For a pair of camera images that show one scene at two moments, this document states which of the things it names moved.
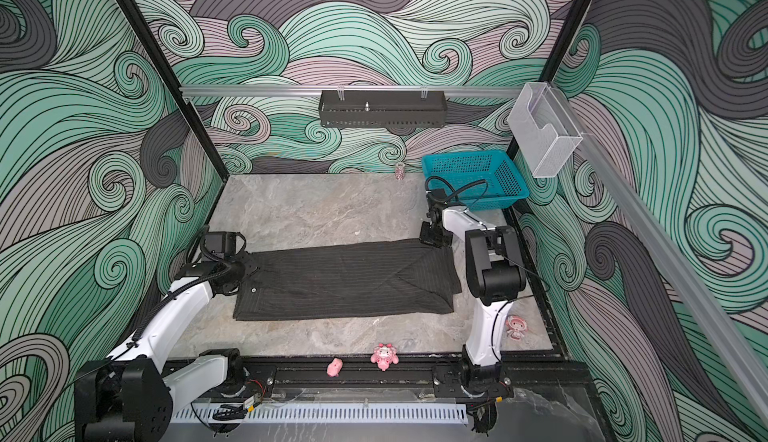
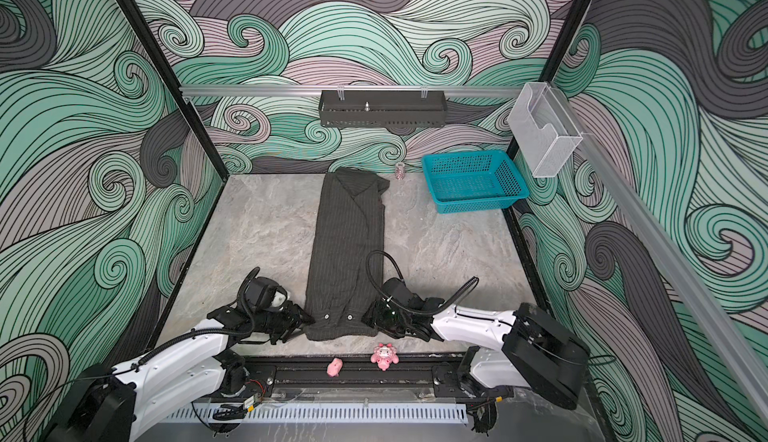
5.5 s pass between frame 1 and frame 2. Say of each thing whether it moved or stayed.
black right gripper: moved
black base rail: stayed
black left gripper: moved
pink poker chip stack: stayed
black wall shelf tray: stayed
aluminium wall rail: stayed
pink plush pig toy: stayed
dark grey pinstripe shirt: moved
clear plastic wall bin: stayed
